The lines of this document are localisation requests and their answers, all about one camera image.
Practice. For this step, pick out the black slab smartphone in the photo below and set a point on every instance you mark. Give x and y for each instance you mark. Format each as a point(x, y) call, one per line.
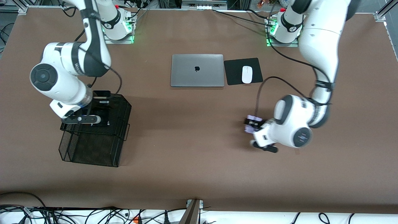
point(104, 119)

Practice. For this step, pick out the silver laptop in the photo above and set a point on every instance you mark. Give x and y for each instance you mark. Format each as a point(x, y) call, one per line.
point(186, 74)

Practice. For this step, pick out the black mesh basket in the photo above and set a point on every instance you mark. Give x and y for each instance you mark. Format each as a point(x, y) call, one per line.
point(90, 152)

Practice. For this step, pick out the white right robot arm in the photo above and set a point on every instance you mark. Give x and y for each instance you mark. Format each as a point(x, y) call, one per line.
point(59, 84)

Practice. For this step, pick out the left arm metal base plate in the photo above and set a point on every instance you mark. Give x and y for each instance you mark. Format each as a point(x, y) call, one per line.
point(292, 45)

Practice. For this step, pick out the long aluminium frame rail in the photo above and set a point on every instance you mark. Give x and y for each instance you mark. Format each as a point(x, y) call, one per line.
point(380, 16)

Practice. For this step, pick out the white power strip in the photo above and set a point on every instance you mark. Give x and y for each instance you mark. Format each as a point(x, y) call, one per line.
point(202, 6)

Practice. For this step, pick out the metal camera post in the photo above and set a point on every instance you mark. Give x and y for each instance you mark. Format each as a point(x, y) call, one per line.
point(191, 214)

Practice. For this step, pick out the white computer mouse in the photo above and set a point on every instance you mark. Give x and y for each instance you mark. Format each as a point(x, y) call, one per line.
point(247, 74)

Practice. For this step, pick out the short aluminium frame rail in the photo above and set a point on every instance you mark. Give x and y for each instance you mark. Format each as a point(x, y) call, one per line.
point(12, 9)

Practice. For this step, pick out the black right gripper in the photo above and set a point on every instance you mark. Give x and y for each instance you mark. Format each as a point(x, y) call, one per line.
point(99, 104)

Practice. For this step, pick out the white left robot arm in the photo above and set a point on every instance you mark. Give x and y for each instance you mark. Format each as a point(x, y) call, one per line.
point(320, 40)

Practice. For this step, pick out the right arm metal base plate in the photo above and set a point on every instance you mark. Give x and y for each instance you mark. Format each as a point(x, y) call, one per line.
point(124, 41)

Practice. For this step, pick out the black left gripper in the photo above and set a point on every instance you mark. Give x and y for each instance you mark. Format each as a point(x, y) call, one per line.
point(256, 124)

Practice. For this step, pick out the black mouse pad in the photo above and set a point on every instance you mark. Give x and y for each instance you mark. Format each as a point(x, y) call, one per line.
point(233, 71)

